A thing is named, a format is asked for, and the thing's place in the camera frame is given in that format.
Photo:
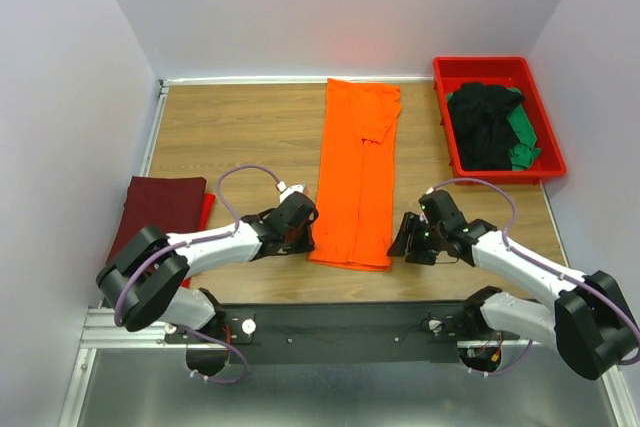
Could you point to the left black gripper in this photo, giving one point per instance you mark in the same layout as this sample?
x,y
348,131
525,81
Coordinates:
x,y
298,240

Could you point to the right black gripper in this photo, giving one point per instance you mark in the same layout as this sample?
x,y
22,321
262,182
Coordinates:
x,y
414,240

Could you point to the orange t shirt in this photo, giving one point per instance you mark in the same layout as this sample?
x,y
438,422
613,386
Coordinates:
x,y
355,194

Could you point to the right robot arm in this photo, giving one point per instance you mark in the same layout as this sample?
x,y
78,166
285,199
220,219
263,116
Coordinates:
x,y
583,317

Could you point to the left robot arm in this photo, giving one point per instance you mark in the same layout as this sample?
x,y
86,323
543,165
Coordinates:
x,y
143,282

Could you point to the bright red folded shirt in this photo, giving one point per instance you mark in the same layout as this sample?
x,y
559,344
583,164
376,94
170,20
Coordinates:
x,y
198,205

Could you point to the black t shirt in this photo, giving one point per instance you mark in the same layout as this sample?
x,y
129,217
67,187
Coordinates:
x,y
479,116

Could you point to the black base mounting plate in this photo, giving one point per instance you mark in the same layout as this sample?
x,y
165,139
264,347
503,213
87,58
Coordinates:
x,y
345,333

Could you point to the green t shirt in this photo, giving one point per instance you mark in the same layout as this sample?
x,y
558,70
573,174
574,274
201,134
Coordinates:
x,y
525,152

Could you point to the dark red folded shirt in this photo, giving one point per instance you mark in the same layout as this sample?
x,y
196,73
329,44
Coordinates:
x,y
153,202

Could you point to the red plastic bin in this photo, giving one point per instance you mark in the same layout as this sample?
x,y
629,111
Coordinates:
x,y
450,72

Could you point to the aluminium extrusion rail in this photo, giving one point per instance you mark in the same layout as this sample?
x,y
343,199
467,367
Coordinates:
x,y
125,379

